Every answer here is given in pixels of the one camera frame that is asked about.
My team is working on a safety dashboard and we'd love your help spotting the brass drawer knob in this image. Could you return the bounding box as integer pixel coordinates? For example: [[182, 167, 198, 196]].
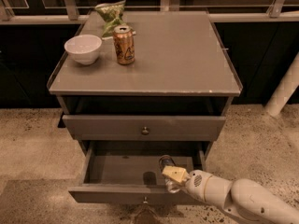
[[143, 196, 149, 204], [141, 127, 150, 135]]

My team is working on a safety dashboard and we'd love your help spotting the gold soda can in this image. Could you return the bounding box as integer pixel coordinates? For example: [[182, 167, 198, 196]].
[[113, 25, 135, 65]]

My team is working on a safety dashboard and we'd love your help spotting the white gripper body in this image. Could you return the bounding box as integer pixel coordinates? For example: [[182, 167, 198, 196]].
[[181, 170, 212, 203]]

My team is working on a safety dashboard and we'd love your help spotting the white ceramic bowl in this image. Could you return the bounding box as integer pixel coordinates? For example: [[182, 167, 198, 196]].
[[64, 35, 102, 65]]

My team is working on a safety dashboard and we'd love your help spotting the metal window railing frame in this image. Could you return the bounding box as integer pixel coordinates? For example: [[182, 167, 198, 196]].
[[0, 0, 299, 24]]

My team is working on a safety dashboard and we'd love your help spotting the open grey middle drawer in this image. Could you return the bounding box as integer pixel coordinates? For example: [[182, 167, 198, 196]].
[[69, 141, 211, 205]]

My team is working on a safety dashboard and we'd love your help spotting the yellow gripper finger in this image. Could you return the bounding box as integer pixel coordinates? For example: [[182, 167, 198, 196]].
[[162, 166, 189, 185]]

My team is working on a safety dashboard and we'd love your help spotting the green chip bag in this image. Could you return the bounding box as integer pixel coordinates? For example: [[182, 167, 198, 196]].
[[94, 0, 126, 39]]

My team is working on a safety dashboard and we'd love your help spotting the brass middle drawer knob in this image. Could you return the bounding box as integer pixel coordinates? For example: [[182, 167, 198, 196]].
[[143, 196, 149, 204]]

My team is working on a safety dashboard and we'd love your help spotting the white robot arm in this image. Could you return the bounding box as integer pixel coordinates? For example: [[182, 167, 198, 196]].
[[163, 105, 299, 224]]

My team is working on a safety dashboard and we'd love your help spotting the brass upper drawer knob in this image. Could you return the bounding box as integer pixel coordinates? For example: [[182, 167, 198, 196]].
[[141, 127, 150, 135]]

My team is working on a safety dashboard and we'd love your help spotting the grey wooden drawer cabinet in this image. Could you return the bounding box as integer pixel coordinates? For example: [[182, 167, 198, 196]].
[[47, 10, 244, 161]]

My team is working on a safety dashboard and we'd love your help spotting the grey upper drawer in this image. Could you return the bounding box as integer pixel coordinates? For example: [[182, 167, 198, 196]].
[[63, 115, 225, 141]]

